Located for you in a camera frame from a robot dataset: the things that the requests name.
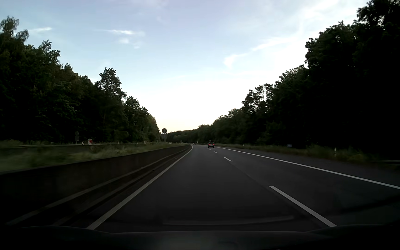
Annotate concrete median barrier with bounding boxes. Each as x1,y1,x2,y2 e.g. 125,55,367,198
0,144,191,226

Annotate car's own bonnet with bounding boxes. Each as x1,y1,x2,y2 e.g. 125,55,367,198
0,224,400,250

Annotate dark asphalt road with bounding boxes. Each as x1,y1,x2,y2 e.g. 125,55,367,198
6,144,400,232

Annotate grass verge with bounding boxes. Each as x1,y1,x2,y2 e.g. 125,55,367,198
217,143,381,164

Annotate row of trees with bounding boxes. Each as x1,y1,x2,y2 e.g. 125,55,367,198
167,0,400,158
0,13,162,144

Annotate grass median strip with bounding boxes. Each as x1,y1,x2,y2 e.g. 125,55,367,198
0,142,187,176

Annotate road markings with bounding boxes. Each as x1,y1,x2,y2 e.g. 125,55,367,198
86,145,400,230

